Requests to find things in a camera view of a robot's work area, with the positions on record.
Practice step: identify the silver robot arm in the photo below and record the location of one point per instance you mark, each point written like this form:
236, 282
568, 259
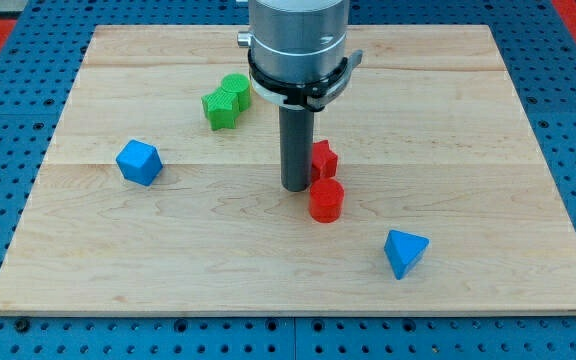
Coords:
297, 41

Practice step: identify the blue triangle block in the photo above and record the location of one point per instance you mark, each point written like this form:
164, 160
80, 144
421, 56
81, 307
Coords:
404, 250

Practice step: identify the red star block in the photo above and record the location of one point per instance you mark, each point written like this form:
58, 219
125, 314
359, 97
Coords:
324, 161

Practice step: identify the red cylinder block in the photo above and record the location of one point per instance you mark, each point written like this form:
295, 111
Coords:
326, 200

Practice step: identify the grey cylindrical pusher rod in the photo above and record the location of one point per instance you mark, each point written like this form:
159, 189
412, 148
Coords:
296, 139

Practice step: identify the green star block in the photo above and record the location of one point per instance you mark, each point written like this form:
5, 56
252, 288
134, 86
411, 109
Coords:
221, 108

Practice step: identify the green cylinder block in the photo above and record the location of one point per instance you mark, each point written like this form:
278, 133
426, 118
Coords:
239, 85

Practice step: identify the wooden board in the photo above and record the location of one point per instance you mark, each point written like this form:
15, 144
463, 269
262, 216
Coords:
432, 140

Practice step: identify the blue cube block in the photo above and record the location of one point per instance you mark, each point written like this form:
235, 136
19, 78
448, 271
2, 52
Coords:
139, 162

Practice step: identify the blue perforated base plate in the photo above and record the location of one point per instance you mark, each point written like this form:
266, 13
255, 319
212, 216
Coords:
37, 68

